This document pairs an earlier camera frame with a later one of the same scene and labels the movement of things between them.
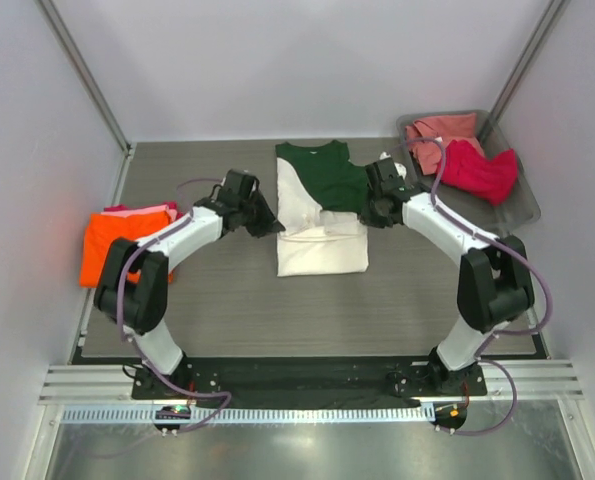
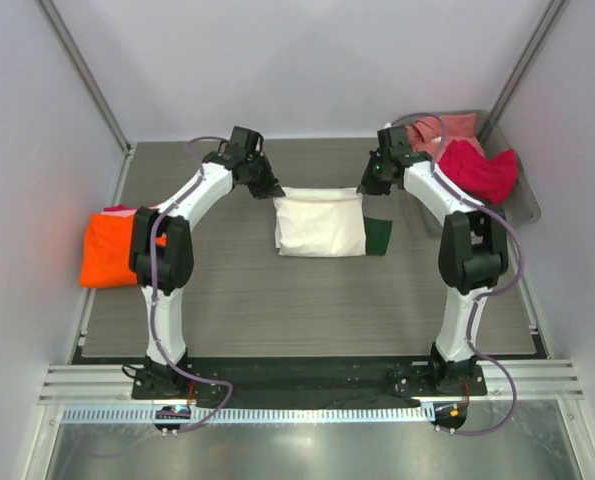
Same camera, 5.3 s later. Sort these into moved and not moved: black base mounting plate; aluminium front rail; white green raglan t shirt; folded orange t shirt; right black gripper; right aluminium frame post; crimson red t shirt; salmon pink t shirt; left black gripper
Moved: right black gripper; left black gripper; white green raglan t shirt
Not moved: folded orange t shirt; black base mounting plate; aluminium front rail; right aluminium frame post; crimson red t shirt; salmon pink t shirt
